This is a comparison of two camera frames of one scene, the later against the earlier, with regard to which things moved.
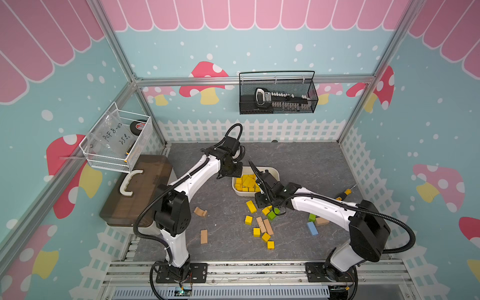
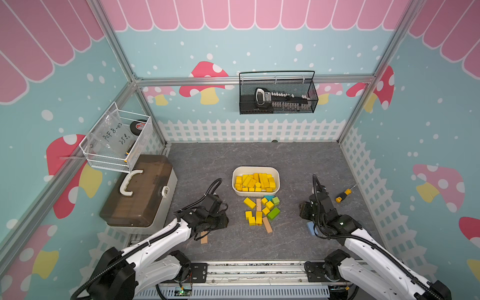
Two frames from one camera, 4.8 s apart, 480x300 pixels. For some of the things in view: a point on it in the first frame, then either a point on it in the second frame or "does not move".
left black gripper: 237,173 to 223,221
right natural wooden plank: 268,226 does not move
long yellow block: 239,184 does not move
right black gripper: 258,200 to 304,209
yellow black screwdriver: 347,191 does not move
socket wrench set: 267,100 does not move
